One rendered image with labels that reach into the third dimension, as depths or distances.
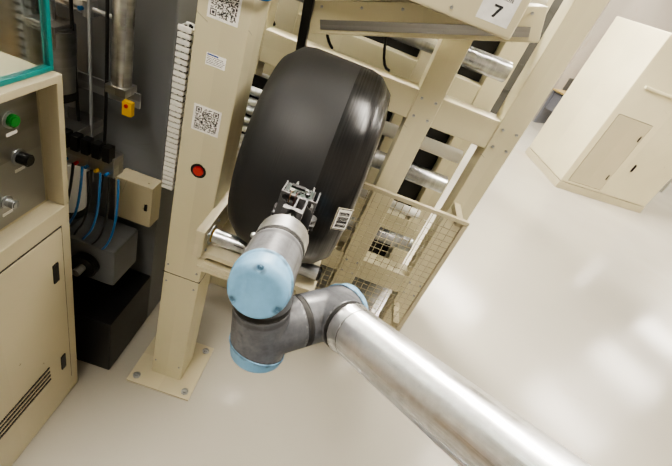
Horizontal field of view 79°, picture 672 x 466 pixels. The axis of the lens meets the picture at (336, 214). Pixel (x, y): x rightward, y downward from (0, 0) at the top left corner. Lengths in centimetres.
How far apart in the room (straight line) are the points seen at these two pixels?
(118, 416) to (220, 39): 145
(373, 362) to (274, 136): 53
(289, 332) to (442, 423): 27
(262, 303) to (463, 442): 30
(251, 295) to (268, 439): 139
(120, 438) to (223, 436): 37
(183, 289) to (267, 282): 100
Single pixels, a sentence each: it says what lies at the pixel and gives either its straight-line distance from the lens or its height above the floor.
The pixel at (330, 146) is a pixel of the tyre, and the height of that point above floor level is 135.
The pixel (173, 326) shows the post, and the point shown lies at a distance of 172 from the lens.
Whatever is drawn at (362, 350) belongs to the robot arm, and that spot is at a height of 126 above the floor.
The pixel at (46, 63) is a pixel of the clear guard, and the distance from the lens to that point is 115.
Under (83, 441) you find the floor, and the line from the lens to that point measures 191.
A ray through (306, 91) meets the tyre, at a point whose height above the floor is 142.
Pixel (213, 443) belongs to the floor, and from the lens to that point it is 189.
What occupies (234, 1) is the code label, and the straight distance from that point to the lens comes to 105.
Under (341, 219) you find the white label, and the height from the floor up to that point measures 120.
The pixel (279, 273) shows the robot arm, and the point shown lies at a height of 133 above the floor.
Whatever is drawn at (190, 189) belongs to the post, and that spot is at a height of 99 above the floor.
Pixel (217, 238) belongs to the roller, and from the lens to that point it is 123.
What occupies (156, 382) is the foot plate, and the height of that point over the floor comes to 1.
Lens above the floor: 172
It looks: 33 degrees down
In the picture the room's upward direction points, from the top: 22 degrees clockwise
